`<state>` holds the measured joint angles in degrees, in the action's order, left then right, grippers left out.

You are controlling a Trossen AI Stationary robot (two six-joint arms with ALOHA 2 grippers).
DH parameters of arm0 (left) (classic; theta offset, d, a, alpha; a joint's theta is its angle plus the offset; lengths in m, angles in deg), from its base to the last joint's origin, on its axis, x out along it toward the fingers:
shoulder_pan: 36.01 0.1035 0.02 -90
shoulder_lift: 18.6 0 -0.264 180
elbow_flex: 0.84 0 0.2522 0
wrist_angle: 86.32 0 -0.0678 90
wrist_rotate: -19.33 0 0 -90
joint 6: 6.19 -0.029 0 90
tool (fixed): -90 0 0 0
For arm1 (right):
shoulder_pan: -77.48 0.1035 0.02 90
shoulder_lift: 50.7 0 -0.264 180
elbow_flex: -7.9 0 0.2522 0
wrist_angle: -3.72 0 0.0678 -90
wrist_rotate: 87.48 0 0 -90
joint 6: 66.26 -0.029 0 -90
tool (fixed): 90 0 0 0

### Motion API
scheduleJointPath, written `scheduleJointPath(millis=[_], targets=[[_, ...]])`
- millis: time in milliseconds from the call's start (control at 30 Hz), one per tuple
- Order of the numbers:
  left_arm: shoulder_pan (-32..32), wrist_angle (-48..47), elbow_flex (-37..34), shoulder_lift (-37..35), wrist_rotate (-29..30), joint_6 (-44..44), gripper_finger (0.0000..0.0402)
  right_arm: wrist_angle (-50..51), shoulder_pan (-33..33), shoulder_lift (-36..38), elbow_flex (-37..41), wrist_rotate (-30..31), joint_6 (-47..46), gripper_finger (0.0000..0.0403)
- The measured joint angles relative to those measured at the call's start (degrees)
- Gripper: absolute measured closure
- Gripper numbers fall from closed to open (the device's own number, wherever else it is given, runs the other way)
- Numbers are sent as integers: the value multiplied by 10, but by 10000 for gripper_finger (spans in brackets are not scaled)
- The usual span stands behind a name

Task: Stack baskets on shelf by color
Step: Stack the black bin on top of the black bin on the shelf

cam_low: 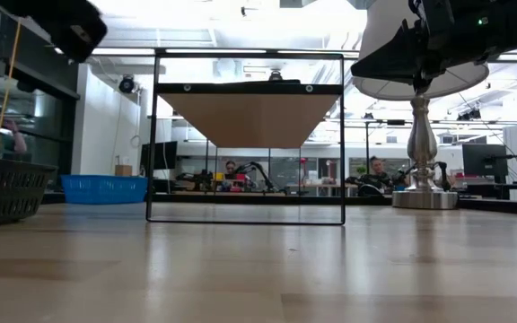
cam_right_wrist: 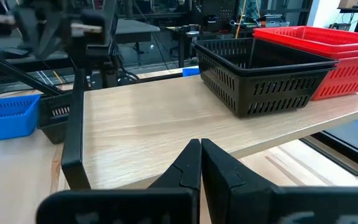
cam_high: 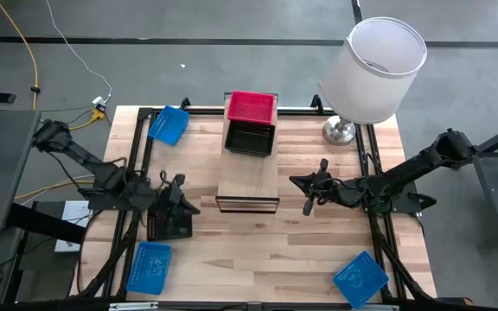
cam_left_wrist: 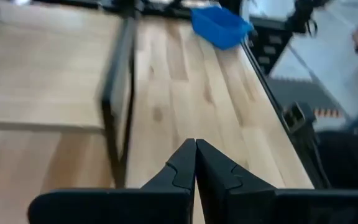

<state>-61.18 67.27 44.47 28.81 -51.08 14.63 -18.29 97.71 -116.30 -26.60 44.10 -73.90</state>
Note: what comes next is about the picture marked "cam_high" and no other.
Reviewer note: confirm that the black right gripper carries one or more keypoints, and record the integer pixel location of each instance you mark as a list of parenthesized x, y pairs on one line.
[(335, 192)]

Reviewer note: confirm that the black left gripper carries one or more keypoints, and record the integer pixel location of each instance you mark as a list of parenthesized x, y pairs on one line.
[(167, 201)]

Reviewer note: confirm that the black plastic basket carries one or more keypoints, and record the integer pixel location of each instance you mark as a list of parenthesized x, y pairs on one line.
[(169, 229), (249, 139)]

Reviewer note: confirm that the blue plastic basket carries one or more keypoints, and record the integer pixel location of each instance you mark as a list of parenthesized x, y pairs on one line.
[(149, 268), (169, 125), (360, 278)]

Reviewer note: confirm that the red plastic basket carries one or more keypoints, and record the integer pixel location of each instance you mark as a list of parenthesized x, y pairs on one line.
[(251, 106)]

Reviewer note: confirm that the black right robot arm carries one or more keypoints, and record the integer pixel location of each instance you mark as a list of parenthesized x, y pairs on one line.
[(404, 173)]

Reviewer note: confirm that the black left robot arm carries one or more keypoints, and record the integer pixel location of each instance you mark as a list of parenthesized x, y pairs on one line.
[(102, 173)]

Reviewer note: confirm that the white paper sheet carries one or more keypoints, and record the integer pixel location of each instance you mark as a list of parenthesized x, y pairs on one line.
[(74, 216)]

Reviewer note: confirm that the white shade silver table lamp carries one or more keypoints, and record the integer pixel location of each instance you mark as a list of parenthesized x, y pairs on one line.
[(370, 78)]

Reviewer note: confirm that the yellow plug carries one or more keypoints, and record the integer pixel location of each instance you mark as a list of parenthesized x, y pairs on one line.
[(97, 115)]

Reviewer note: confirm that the white power adapter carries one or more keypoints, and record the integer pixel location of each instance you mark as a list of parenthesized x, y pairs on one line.
[(99, 103)]

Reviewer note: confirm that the grey flat panel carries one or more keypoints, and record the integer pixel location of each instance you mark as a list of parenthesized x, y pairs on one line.
[(2, 168)]

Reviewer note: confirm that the wooden shelf black metal frame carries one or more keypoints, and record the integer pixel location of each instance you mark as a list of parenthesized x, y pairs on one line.
[(247, 177)]

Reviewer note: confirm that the black metal rig frame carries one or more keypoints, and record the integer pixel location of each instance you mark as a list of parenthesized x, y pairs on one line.
[(142, 147)]

